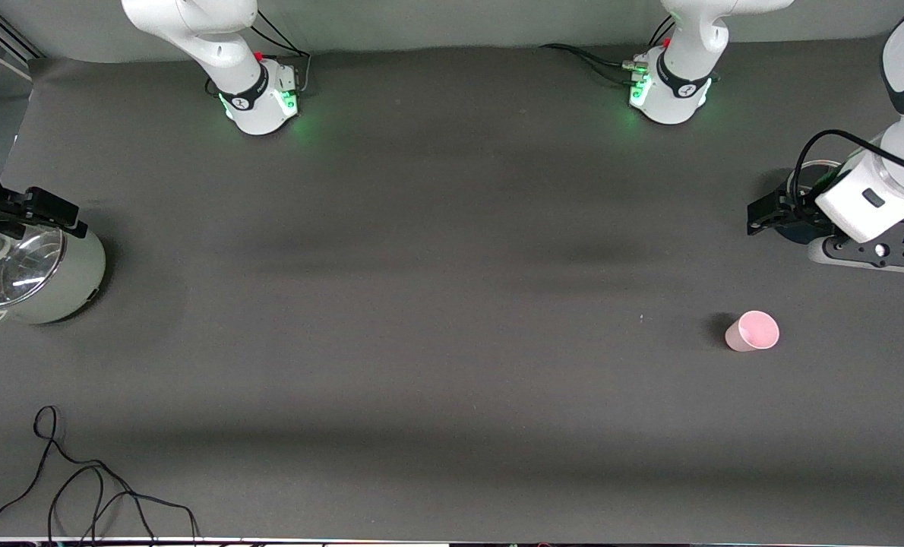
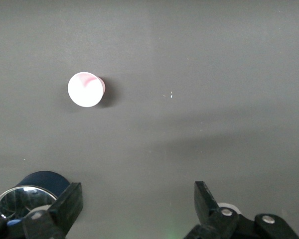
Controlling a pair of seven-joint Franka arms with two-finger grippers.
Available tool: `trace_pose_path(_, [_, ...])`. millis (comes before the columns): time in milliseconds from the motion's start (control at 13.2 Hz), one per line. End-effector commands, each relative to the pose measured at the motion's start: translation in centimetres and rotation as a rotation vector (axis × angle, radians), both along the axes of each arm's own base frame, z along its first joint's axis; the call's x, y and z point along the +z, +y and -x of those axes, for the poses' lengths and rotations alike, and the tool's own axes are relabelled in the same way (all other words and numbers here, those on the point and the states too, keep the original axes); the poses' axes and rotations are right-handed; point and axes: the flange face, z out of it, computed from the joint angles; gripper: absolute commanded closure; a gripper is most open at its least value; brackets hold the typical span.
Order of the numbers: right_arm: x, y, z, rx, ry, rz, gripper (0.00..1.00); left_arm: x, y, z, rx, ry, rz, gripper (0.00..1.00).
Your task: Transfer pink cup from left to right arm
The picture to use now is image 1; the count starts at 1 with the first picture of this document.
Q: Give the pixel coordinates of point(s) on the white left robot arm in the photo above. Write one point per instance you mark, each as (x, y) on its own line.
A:
(680, 83)

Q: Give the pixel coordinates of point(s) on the pink plastic cup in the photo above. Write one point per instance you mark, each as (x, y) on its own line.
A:
(752, 332)

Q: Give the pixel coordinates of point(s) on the dark grey table mat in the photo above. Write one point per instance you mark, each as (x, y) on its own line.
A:
(497, 425)

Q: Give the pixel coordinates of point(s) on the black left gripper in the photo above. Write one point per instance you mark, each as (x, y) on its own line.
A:
(796, 218)

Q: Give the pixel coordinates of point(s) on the glass lid with beige knob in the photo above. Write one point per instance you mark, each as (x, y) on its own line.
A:
(26, 266)

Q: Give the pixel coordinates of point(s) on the glass lid with blue knob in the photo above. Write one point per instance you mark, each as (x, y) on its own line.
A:
(820, 169)

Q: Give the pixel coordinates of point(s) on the dark blue saucepan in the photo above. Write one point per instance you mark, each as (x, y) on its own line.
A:
(801, 237)

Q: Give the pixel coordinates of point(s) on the aluminium frame profile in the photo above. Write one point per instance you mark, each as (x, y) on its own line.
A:
(11, 42)

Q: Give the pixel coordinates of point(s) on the stainless steel pot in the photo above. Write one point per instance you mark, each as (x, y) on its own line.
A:
(80, 281)

